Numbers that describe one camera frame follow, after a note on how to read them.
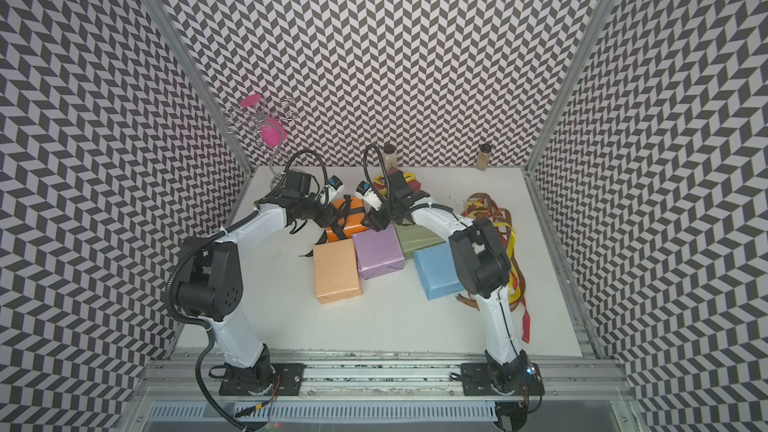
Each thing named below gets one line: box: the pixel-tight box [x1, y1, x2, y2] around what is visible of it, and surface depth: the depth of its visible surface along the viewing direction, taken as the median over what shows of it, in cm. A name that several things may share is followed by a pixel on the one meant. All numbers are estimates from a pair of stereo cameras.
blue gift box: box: [414, 242, 465, 301], surface depth 86 cm
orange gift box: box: [326, 197, 368, 243], surface depth 94 cm
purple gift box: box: [352, 223, 405, 280], surface depth 91 cm
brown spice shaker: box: [475, 143, 492, 171], surface depth 115 cm
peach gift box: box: [313, 238, 363, 304], surface depth 88 cm
